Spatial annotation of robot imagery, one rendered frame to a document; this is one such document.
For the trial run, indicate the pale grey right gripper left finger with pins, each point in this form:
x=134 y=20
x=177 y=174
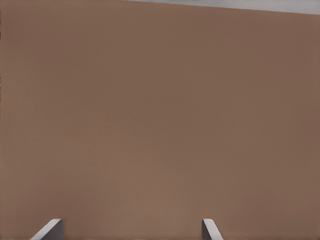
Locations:
x=51 y=231

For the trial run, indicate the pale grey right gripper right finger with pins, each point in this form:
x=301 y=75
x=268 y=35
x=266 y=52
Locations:
x=209 y=231

